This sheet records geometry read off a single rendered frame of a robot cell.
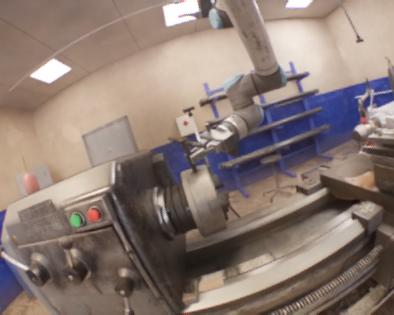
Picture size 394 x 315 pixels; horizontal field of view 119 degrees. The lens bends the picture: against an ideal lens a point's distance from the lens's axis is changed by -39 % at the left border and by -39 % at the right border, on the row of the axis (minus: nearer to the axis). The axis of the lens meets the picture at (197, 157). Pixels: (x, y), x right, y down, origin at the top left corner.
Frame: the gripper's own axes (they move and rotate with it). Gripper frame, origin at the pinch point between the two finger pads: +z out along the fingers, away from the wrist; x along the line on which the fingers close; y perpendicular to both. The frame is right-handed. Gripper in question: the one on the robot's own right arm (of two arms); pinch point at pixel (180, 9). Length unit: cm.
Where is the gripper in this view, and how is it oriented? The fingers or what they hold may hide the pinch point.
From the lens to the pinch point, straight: 90.2
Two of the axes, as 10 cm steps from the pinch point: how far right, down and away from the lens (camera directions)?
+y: 2.8, 7.8, -5.6
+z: -9.4, 3.3, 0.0
